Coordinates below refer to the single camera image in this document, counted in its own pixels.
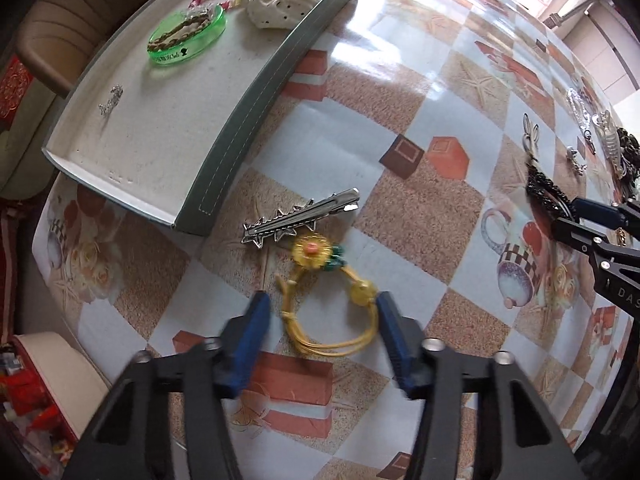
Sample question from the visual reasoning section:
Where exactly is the red patterned cushion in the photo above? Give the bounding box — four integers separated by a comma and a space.
0, 57, 36, 121

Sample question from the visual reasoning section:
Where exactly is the small silver charm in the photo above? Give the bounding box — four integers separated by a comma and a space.
98, 85, 124, 116

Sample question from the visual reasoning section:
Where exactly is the checkered printed tablecloth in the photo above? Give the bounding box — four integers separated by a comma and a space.
32, 0, 640, 480

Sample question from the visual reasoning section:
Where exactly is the silver rabbit hair clip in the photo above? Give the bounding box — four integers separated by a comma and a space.
521, 114, 541, 161

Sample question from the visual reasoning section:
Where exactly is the brown chain bracelet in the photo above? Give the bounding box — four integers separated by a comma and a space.
152, 12, 221, 48

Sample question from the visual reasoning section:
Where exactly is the white storage bin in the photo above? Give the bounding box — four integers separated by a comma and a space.
0, 332, 111, 466

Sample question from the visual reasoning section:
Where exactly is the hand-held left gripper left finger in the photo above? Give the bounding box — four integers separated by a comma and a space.
62, 292, 271, 480

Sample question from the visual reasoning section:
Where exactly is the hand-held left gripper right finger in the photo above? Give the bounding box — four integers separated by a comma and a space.
377, 292, 586, 480

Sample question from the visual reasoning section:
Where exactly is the small silver trinket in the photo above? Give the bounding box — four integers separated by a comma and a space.
565, 146, 588, 173

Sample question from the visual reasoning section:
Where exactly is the silver chain bracelet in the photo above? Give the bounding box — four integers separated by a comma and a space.
565, 87, 598, 153

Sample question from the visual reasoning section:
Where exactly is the black beaded barrette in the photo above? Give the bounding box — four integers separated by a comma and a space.
525, 162, 581, 223

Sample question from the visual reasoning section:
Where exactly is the silver star hair clip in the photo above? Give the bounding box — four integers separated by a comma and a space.
242, 187, 361, 249

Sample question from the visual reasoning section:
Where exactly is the green plastic bangle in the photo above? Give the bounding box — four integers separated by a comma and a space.
147, 6, 227, 67

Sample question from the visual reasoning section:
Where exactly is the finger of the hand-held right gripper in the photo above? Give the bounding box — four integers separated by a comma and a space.
552, 217, 618, 261
570, 198, 640, 238

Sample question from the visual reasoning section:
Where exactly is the grey-green cardboard box tray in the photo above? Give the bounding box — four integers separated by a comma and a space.
41, 0, 364, 237

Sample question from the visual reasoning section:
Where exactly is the clear hair claw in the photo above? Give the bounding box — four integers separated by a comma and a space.
592, 110, 626, 176

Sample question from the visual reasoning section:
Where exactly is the beige upholstered chair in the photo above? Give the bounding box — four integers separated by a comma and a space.
0, 0, 196, 196

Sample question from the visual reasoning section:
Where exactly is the yellow flower hair tie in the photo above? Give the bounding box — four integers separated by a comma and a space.
274, 234, 383, 359

